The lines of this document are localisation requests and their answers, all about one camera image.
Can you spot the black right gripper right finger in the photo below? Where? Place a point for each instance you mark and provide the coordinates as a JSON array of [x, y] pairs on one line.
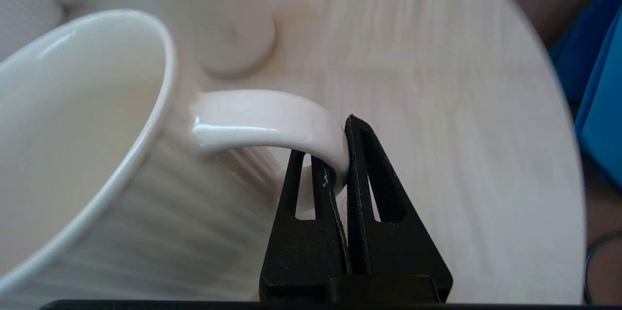
[[388, 247]]

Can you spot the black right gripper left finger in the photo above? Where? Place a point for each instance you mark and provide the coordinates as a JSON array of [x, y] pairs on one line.
[[301, 251]]

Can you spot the large white ribbed mug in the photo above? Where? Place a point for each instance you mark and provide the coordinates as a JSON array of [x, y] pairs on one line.
[[73, 130]]

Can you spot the blue cloth bag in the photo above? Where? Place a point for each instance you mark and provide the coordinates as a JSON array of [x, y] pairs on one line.
[[602, 106]]

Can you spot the white cup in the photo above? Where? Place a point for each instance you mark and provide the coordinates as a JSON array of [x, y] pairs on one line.
[[204, 8]]

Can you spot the small white ribbed mug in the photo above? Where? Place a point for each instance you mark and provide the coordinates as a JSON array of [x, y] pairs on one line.
[[24, 8]]

